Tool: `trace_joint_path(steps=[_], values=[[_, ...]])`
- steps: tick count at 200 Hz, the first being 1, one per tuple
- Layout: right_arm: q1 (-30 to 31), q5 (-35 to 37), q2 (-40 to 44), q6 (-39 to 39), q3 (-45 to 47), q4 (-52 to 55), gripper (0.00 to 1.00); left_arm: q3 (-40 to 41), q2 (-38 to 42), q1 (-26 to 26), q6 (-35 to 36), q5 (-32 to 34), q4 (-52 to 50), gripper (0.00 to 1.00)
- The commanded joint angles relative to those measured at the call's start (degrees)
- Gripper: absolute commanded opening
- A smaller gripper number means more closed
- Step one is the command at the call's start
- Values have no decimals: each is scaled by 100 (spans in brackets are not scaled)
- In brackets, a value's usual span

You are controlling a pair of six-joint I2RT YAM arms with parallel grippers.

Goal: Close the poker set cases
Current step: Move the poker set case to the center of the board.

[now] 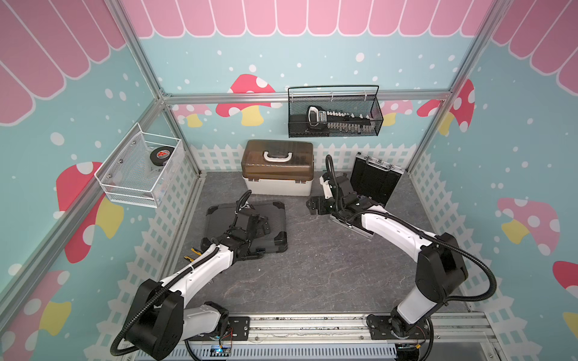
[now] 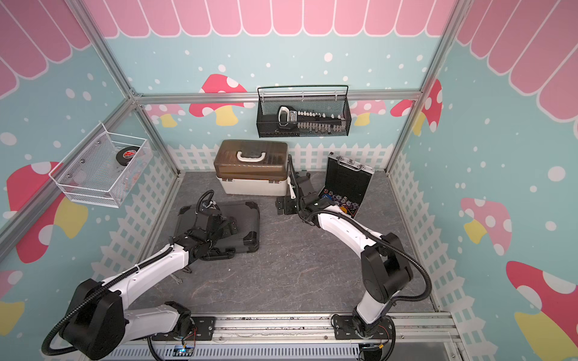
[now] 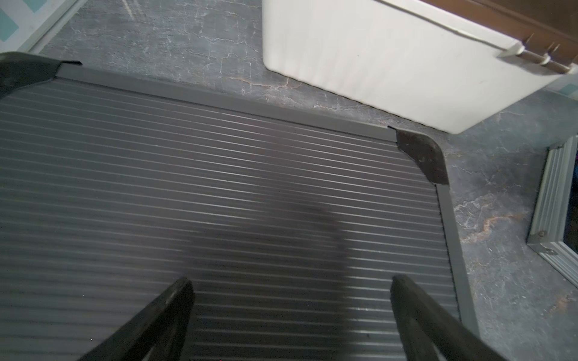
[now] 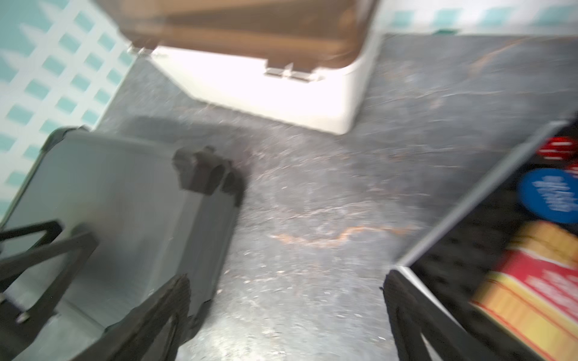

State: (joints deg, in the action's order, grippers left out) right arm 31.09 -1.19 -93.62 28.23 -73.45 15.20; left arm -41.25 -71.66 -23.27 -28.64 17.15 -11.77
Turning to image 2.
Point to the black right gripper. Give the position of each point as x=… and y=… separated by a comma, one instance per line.
x=287, y=204

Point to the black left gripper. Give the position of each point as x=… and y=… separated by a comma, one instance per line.
x=227, y=232

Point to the small silver poker case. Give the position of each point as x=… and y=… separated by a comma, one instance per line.
x=347, y=181

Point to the large black poker case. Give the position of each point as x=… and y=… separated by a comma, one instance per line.
x=247, y=240

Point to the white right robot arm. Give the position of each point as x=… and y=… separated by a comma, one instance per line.
x=389, y=274

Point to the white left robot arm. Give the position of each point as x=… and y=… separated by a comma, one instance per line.
x=98, y=318

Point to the socket wrench set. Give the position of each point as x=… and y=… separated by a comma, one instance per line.
x=304, y=122

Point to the white and brown tackle box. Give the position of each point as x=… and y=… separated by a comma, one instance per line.
x=252, y=168

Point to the black tape roll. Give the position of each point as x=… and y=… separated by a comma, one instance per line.
x=125, y=155

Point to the black wire wall basket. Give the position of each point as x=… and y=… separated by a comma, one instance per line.
x=328, y=99

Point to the white wire wall basket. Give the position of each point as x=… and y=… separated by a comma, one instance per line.
x=90, y=174

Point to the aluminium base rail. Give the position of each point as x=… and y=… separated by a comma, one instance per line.
x=309, y=336

